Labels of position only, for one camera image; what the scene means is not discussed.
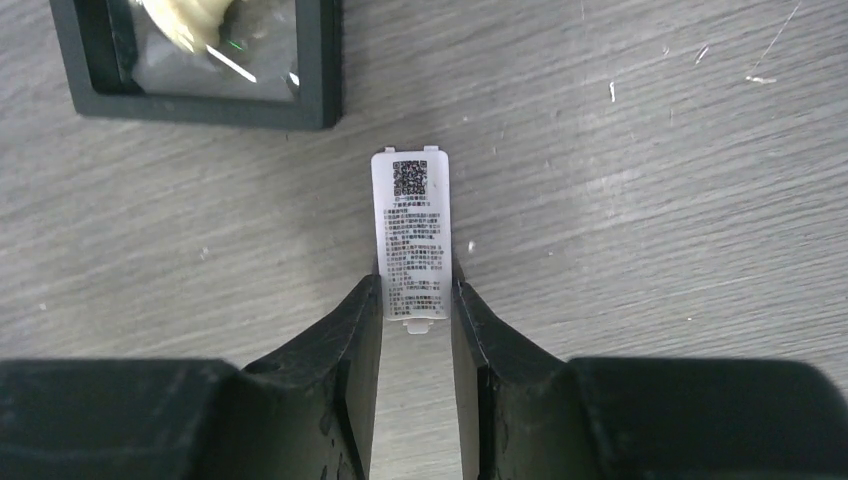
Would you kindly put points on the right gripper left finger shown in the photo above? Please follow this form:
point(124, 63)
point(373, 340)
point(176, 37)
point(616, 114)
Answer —
point(303, 411)

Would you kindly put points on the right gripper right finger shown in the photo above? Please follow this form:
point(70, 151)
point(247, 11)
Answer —
point(526, 414)

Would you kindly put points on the white battery cover with label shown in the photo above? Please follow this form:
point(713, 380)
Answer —
point(411, 198)

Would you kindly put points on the black square display box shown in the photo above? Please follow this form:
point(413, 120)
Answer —
point(264, 64)

